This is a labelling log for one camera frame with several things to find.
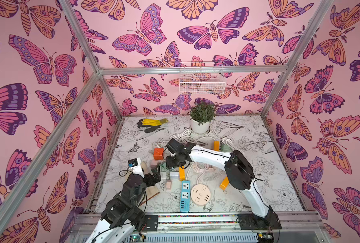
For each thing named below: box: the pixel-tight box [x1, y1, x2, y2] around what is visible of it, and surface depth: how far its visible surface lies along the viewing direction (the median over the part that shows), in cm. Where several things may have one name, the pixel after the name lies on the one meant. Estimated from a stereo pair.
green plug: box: [220, 144, 233, 153], surface depth 102 cm
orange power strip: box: [213, 140, 220, 152], surface depth 102 cm
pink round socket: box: [190, 183, 211, 206], surface depth 81 cm
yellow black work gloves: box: [137, 117, 169, 133], surface depth 115 cm
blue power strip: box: [180, 180, 191, 213], surface depth 81 cm
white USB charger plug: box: [169, 171, 179, 180], surface depth 88 cm
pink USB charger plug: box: [165, 179, 172, 190], surface depth 85 cm
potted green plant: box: [190, 103, 216, 135], surface depth 98 cm
